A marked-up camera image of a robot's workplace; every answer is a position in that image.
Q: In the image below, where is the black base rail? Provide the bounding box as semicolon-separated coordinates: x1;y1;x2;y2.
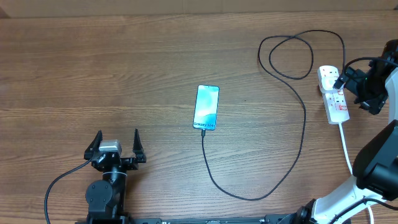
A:
77;213;295;224

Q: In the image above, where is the white power extension strip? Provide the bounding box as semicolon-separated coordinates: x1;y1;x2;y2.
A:
317;65;349;124

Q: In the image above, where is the blue Samsung Galaxy smartphone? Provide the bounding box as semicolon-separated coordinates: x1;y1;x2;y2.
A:
193;85;220;131

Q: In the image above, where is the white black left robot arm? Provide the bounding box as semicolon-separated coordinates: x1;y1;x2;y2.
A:
44;129;147;223

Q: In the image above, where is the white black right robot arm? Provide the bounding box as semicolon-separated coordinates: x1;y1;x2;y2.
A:
280;40;397;223

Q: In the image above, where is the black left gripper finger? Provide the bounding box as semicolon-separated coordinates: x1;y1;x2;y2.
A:
84;130;103;159
132;129;146;162

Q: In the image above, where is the white charger plug adapter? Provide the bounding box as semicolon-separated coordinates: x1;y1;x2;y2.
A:
319;77;340;94

